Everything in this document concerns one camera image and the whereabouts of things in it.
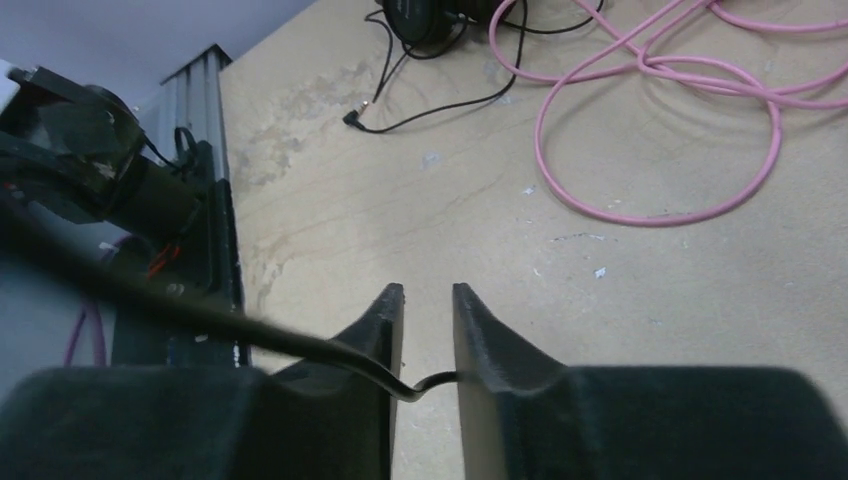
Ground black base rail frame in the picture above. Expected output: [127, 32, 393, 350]
[109, 46, 251, 367]

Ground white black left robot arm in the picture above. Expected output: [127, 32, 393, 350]
[1, 66, 201, 236]

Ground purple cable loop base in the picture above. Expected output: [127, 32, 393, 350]
[62, 235, 134, 369]

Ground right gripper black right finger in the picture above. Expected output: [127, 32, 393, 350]
[452, 284, 847, 479]

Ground black headphones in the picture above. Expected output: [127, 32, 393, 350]
[1, 205, 458, 403]
[341, 0, 605, 135]

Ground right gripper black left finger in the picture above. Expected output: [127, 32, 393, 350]
[0, 282, 407, 480]

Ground pink headphones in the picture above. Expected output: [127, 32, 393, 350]
[503, 1, 847, 230]

